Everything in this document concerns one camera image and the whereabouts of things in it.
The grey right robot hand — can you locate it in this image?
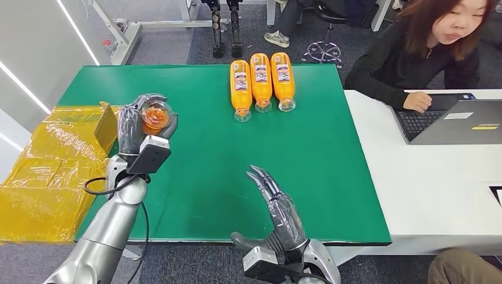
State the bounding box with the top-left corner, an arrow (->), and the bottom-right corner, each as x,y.
230,164 -> 308,256

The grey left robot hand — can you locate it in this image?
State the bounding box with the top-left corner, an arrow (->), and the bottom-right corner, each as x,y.
117,93 -> 179,157

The person's hand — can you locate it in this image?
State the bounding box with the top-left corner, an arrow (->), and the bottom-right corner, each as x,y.
403,91 -> 433,114

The orange juice bottle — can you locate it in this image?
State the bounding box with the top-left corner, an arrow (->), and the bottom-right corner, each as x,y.
140,99 -> 174,136
249,53 -> 272,114
230,59 -> 253,122
271,51 -> 297,113

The person at laptop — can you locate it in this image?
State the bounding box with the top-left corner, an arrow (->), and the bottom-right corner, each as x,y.
344,0 -> 502,114

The grey laptop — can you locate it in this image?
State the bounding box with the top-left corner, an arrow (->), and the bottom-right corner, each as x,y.
391,92 -> 502,146

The white desk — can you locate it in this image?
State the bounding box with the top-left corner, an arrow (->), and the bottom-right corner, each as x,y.
329,89 -> 502,265

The green table mat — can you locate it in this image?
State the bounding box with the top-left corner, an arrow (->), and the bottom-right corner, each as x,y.
57,64 -> 392,246

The yellow plastic-wrapped cardboard box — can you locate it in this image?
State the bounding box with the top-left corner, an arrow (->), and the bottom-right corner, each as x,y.
0,102 -> 120,244

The chrome office chair base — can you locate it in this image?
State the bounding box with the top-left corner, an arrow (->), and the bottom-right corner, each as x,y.
301,23 -> 343,68

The seated person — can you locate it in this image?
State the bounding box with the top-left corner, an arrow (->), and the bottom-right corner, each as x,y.
265,0 -> 377,49

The black object on desk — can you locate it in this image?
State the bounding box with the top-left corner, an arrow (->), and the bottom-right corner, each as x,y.
489,186 -> 502,208

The black robot leg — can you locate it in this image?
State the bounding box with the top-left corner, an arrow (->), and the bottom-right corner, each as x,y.
226,0 -> 243,59
201,0 -> 226,59

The person's leg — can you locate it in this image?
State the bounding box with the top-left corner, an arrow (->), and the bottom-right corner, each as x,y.
427,248 -> 502,284

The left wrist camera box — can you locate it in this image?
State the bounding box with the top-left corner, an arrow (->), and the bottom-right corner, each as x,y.
126,135 -> 172,175

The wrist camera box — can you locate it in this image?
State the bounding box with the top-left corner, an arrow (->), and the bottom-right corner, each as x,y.
242,246 -> 314,284
126,135 -> 172,175

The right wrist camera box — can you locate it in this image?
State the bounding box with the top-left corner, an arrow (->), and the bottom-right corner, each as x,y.
242,246 -> 314,284

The white metal frame stand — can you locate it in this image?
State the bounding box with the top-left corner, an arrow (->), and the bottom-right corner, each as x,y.
80,0 -> 275,66

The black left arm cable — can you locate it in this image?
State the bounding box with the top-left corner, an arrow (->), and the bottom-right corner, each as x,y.
83,176 -> 150,284

